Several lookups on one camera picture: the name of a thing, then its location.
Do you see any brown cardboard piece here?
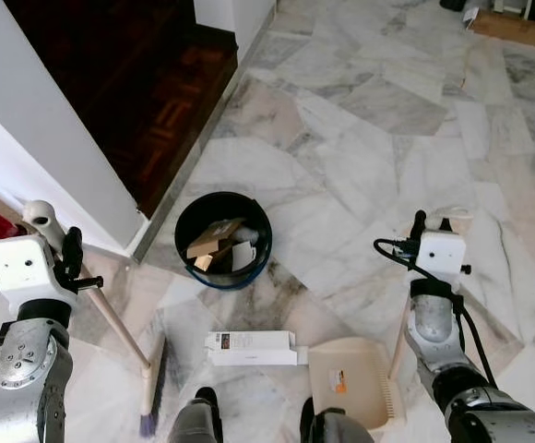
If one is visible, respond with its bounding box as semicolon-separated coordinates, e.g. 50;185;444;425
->
186;219;246;274

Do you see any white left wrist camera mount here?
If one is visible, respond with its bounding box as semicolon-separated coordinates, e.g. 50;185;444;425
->
0;234;80;311

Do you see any grey robot leg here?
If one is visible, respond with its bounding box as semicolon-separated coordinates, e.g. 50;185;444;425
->
168;387;225;443
299;397;376;443

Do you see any flat brown cardboard sheet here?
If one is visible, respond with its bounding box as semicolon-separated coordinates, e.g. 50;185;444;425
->
467;6;535;54

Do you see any grey right robot leg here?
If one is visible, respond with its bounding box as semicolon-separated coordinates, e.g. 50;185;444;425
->
299;397;376;443

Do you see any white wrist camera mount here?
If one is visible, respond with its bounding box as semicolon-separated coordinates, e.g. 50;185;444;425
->
0;234;80;311
416;230;464;283

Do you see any beige broom with long handle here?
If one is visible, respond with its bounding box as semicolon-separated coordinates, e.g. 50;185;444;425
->
22;198;169;440

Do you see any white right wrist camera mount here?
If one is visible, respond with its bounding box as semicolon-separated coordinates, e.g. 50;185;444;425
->
416;230;464;283

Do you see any black round bucket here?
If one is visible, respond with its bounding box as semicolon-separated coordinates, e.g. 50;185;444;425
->
173;191;274;293

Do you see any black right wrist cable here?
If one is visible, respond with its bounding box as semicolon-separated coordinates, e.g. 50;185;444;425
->
373;237;420;280

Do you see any long white carton box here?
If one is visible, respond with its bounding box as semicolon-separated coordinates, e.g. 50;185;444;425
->
204;330;308;368

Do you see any grey left robot leg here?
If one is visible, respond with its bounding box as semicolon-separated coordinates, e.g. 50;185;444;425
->
168;387;225;443

